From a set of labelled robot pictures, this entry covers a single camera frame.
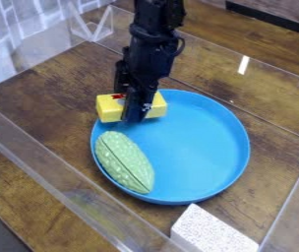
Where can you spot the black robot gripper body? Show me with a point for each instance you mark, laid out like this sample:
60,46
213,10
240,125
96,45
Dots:
153,45

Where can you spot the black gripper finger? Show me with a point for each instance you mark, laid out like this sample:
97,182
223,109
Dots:
120,78
137,104

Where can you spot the yellow butter block toy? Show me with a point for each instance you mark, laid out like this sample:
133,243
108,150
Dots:
109,107

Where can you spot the round blue plastic tray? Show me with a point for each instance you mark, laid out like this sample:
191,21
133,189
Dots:
197,147

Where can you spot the white speckled foam block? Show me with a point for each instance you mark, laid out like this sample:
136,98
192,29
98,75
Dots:
200,232

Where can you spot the green bitter gourd toy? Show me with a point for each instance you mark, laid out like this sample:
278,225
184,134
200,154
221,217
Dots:
124,162

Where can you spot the white sheer curtain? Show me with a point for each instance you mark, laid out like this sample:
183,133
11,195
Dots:
37,29

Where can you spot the clear acrylic enclosure wall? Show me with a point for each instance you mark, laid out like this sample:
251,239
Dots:
57,203

